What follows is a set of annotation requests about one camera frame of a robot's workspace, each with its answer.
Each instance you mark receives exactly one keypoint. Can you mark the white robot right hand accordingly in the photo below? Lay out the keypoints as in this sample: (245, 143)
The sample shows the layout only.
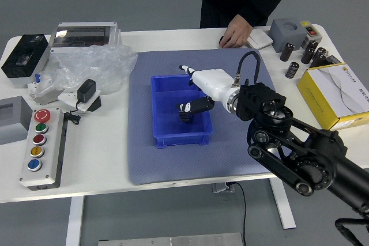
(213, 81)

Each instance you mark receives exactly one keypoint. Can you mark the person's left hand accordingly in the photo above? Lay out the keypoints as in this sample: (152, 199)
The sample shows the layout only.
(237, 33)

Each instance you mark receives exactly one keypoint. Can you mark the big black gear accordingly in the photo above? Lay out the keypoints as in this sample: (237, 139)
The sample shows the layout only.
(185, 117)

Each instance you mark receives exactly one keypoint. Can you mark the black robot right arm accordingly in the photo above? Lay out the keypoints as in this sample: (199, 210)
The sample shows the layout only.
(288, 142)

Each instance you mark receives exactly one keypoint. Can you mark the blue plastic box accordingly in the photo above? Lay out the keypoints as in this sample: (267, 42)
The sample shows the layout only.
(170, 107)

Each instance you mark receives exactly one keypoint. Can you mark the yellow and white cardboard box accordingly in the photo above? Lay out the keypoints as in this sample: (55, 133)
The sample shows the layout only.
(340, 90)

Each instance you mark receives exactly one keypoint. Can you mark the grey distribution box clear cover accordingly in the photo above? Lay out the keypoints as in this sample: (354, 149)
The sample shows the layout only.
(83, 34)

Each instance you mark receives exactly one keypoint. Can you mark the grey five-button control box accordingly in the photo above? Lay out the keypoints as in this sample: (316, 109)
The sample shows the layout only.
(52, 153)

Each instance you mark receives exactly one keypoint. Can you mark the grey box with black lid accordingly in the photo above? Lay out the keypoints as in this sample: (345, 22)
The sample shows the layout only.
(24, 56)

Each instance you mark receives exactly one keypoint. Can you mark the small black cylinder part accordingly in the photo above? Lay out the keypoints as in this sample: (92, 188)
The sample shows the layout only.
(221, 40)

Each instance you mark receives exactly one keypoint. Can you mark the grey block with round hole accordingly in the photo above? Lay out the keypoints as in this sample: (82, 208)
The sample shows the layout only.
(281, 38)

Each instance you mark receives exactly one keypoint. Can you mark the dark brown capacitor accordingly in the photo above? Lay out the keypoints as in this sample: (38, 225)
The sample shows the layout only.
(319, 56)
(308, 53)
(292, 70)
(286, 52)

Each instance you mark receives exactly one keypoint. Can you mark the flat black device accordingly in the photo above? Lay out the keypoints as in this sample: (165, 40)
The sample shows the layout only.
(333, 60)

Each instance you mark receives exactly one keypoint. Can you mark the grey-blue mat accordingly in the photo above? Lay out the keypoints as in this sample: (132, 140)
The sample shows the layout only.
(150, 165)

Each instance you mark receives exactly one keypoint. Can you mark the clear plastic bag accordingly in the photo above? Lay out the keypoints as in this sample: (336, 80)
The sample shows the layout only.
(95, 61)

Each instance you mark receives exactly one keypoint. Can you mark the black wedge block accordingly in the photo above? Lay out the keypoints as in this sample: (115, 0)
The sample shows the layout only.
(95, 105)

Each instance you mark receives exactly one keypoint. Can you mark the black power adapter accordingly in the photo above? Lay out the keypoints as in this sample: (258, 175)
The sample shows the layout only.
(86, 90)

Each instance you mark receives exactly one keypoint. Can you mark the white table leg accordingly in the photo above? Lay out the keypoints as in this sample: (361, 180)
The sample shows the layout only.
(285, 208)
(75, 220)

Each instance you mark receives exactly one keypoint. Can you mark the grey metal plate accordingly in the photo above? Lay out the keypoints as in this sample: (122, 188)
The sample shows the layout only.
(170, 240)

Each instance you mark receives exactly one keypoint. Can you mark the white circuit breaker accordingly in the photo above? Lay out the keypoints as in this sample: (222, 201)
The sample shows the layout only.
(43, 97)

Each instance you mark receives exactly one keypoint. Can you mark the white wall switch plate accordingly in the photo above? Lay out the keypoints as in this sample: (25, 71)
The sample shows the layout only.
(259, 40)

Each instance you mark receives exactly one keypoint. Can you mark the grey switch box yellow label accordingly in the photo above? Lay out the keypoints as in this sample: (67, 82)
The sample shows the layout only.
(312, 31)

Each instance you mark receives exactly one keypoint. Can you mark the grey bracket under table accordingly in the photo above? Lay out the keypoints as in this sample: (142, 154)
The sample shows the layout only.
(222, 188)

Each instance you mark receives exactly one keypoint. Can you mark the grey enclosure with window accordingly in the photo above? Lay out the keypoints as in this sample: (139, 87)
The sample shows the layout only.
(14, 130)

